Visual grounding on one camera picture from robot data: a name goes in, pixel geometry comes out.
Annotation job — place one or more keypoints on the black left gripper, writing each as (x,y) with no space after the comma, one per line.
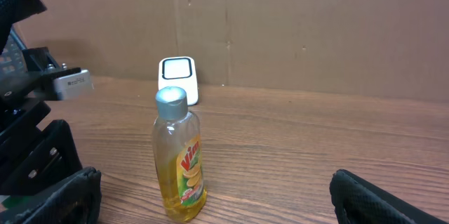
(33,159)

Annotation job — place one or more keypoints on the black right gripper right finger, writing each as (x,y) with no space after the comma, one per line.
(357,201)

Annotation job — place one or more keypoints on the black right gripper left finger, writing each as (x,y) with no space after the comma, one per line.
(75,199)

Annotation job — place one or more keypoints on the yellow dish soap bottle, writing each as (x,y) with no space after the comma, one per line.
(177,149)

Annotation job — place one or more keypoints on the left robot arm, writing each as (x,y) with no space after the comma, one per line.
(13,11)

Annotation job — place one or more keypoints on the white barcode scanner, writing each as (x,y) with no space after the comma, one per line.
(180,72)

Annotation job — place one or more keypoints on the grey plastic mesh basket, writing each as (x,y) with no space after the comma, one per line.
(12,60)

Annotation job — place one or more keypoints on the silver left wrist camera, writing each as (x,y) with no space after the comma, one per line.
(72,86)

